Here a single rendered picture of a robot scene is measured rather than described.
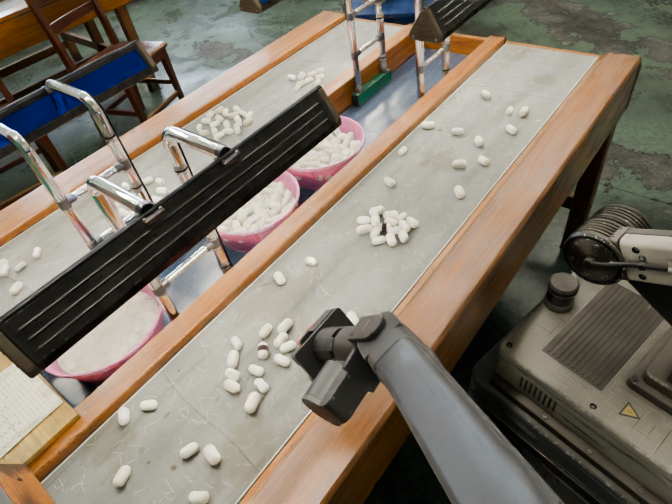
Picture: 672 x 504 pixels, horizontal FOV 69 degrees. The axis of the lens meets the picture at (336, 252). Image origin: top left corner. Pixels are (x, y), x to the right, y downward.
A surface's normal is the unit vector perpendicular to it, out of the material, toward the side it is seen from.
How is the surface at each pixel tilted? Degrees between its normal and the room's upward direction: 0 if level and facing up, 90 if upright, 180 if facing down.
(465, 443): 41
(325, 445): 0
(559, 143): 0
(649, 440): 0
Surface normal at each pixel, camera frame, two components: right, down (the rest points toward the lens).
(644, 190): -0.14, -0.69
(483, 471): -0.66, -0.71
